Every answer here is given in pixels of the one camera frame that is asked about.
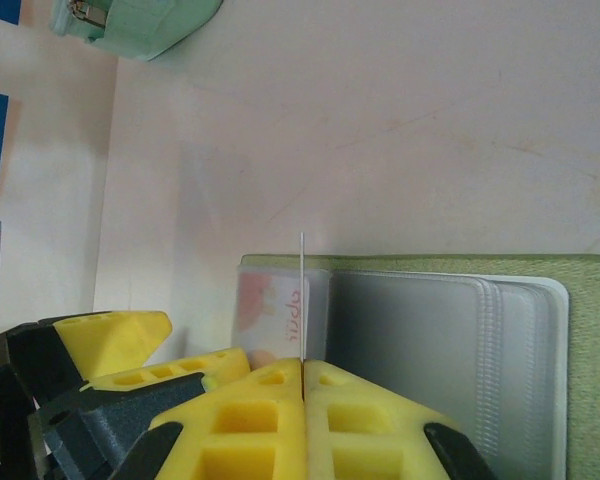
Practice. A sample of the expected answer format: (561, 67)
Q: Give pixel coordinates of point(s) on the mint green zip pouch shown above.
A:
(145, 30)

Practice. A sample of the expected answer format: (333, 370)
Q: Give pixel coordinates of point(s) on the red white april card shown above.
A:
(260, 305)

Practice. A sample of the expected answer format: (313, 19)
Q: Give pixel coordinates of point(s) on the green card holder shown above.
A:
(590, 350)

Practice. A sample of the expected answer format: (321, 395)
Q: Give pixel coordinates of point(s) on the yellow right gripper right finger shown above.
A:
(320, 450)

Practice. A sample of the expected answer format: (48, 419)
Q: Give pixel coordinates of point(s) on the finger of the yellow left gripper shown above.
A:
(120, 335)
(130, 410)

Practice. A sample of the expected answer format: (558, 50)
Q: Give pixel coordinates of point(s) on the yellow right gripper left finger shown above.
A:
(285, 400)

